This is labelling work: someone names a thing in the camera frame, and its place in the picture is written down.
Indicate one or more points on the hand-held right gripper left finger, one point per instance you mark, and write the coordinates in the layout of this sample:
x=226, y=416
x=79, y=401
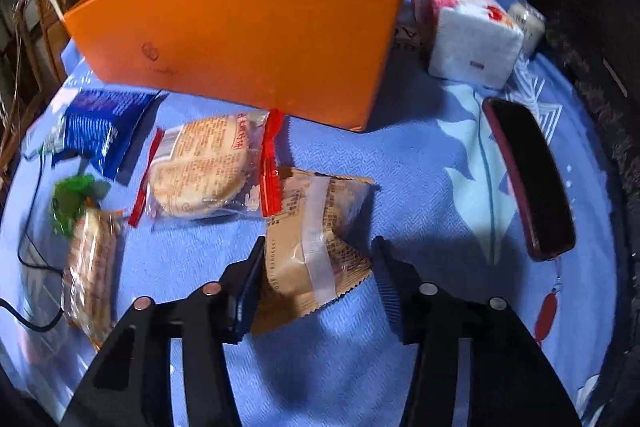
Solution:
x=247, y=302

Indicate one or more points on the orange cardboard box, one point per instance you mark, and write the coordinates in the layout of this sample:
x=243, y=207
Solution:
x=250, y=32

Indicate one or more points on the black fuzzy cloth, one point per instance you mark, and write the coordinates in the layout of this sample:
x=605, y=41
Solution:
x=590, y=7

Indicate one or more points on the dark phone with red case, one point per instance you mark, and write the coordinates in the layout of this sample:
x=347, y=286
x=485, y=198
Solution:
x=535, y=177

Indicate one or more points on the green wrapped candy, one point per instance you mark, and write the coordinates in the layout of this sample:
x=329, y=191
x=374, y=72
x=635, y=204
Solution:
x=75, y=199

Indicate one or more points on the red-edged clear cracker packet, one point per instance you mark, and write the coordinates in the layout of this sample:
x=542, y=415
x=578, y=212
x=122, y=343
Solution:
x=200, y=167

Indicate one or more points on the brown pastry packet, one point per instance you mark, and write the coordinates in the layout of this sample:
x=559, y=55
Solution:
x=310, y=247

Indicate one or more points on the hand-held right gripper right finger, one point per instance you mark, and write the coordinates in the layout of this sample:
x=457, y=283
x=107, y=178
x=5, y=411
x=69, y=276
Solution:
x=389, y=289

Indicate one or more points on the blue snack packet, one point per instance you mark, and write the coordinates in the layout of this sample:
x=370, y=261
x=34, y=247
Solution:
x=100, y=122

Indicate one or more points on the small white wrapped packet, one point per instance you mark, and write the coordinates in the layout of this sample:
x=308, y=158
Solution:
x=530, y=24

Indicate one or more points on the white pink-print tissue pack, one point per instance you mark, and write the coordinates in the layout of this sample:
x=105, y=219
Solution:
x=470, y=37

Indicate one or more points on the clear cracker packet orange edges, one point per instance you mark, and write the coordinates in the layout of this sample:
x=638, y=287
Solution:
x=92, y=267

